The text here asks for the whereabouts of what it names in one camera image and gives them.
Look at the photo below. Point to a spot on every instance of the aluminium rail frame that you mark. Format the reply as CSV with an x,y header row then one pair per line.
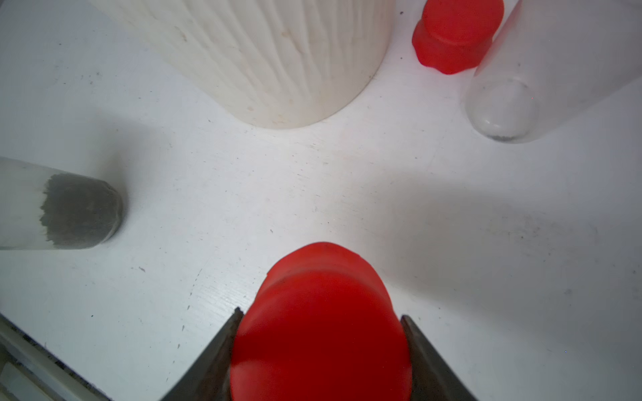
x,y
30,372

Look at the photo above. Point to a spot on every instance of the red jar lid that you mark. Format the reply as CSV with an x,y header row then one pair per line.
x,y
322,327
454,35

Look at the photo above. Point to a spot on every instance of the red-lid tea jar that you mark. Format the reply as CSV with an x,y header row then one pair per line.
x,y
550,61
48,209

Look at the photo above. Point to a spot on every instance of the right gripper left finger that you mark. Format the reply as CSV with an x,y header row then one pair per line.
x,y
209,376

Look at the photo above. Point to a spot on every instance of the white trash bin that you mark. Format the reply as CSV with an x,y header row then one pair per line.
x,y
273,64

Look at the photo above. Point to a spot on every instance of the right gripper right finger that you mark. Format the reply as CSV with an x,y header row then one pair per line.
x,y
432,377

